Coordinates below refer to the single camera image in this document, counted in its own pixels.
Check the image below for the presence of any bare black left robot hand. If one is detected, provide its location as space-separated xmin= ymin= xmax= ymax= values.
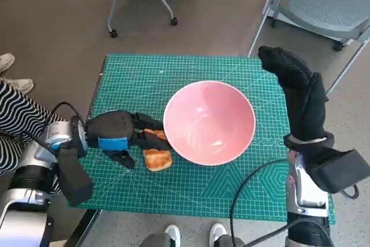
xmin=86 ymin=110 xmax=172 ymax=170

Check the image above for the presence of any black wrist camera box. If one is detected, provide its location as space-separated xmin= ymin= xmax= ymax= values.
xmin=57 ymin=148 xmax=94 ymax=208
xmin=308 ymin=148 xmax=370 ymax=194

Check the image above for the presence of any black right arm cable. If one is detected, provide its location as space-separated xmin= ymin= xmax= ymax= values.
xmin=230 ymin=158 xmax=330 ymax=247

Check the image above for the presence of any green cutting mat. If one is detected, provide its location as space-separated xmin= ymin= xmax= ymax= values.
xmin=77 ymin=53 xmax=338 ymax=226

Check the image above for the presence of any orange toy bread loaf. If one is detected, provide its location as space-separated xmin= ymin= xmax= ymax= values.
xmin=143 ymin=128 xmax=173 ymax=172

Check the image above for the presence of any white shoe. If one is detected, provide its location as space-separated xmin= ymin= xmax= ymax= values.
xmin=209 ymin=223 xmax=228 ymax=245
xmin=164 ymin=224 xmax=182 ymax=247

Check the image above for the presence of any pink bowl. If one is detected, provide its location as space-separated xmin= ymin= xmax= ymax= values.
xmin=162 ymin=80 xmax=257 ymax=167

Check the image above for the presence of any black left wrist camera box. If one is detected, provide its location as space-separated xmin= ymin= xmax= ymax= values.
xmin=57 ymin=148 xmax=94 ymax=208

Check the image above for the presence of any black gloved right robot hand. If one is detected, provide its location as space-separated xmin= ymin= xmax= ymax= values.
xmin=257 ymin=46 xmax=329 ymax=143

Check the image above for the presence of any grey trouser leg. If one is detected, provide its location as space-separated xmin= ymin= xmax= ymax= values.
xmin=215 ymin=235 xmax=246 ymax=247
xmin=138 ymin=234 xmax=171 ymax=247

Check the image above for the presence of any beige sneaker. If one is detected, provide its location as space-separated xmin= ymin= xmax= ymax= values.
xmin=0 ymin=78 xmax=35 ymax=95
xmin=0 ymin=53 xmax=16 ymax=74

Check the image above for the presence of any grey wheeled chair frame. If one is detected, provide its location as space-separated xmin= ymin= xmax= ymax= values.
xmin=99 ymin=0 xmax=179 ymax=39

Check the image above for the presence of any black table frame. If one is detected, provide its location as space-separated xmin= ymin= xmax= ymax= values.
xmin=65 ymin=208 xmax=102 ymax=247

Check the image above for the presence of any person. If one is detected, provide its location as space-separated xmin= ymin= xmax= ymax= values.
xmin=0 ymin=76 xmax=66 ymax=196

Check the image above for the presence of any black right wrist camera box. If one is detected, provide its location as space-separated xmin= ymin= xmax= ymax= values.
xmin=308 ymin=148 xmax=370 ymax=194

